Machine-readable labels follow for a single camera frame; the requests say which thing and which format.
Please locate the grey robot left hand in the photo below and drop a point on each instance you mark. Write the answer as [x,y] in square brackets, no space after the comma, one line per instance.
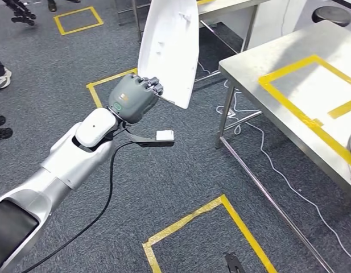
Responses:
[132,100]

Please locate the white plastic trim part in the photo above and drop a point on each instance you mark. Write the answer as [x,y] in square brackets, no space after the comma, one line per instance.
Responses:
[169,45]

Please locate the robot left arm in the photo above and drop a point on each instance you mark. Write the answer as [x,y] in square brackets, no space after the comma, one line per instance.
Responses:
[64,165]

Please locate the steel workbench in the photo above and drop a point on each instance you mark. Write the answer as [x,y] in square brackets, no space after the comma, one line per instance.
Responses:
[249,68]

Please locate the yellow floor tape square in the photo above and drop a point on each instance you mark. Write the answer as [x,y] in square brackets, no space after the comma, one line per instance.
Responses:
[59,24]
[93,94]
[243,226]

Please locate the steel side table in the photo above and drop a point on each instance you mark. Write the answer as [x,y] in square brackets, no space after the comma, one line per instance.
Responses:
[232,5]

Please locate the white cabinet panel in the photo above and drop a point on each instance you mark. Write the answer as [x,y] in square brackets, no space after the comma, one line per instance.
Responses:
[271,26]

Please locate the yellow tape rectangle outline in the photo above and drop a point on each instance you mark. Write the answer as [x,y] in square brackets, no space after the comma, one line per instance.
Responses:
[292,107]

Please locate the black robot right foot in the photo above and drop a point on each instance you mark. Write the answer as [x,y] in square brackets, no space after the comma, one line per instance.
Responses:
[233,263]

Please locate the black round stool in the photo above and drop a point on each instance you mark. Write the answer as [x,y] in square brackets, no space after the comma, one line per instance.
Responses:
[331,16]

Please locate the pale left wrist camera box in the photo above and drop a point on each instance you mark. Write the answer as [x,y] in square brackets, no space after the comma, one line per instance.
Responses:
[164,135]

